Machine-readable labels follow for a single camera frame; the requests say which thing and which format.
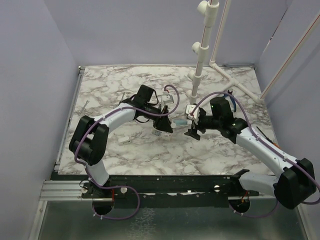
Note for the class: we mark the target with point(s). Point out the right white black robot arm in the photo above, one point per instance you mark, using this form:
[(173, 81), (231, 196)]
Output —
[(292, 181)]

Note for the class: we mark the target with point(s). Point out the white staple box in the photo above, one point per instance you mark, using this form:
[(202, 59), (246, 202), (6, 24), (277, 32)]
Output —
[(124, 140)]

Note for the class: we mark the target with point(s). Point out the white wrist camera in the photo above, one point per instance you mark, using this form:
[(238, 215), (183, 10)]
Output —
[(192, 112), (166, 99)]

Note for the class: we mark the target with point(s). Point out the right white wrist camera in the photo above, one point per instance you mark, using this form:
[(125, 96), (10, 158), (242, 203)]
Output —
[(192, 112)]

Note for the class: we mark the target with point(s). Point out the aluminium extrusion rail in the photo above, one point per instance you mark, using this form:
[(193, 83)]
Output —
[(65, 190)]

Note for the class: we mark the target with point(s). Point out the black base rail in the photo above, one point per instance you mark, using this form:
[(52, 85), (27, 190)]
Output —
[(160, 191)]

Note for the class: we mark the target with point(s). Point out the small silver wrench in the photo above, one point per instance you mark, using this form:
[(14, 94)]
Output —
[(83, 108)]

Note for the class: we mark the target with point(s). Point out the blue handled pliers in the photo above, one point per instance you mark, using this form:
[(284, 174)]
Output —
[(230, 92)]

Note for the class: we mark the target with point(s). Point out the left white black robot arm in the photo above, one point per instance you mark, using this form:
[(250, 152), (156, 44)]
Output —
[(89, 140)]

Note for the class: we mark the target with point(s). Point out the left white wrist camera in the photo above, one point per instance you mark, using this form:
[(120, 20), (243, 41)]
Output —
[(166, 99)]

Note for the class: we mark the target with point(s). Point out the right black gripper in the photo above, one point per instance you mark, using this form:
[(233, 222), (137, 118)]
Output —
[(192, 132)]

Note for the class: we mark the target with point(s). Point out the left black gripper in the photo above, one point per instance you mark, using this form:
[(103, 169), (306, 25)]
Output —
[(163, 123)]

